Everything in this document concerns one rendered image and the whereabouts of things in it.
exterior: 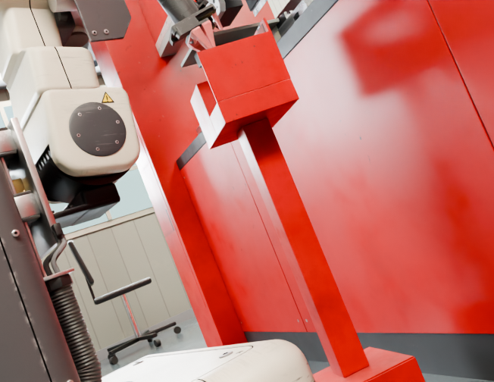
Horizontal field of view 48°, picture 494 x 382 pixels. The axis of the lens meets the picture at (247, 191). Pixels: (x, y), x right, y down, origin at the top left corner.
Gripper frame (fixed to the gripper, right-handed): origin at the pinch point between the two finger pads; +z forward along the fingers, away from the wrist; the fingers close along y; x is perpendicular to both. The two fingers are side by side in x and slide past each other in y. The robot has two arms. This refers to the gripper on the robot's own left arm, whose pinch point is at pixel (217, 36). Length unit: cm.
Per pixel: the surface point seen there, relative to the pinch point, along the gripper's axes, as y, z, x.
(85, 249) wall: 343, 8, 15
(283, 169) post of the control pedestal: -40, 32, 40
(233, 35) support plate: -5.7, 3.5, 0.1
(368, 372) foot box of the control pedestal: -43, 68, 63
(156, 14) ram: 71, -31, -35
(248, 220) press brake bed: 36, 46, 23
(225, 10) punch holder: 17.7, -5.5, -21.2
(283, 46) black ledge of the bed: -25.5, 15.8, 6.4
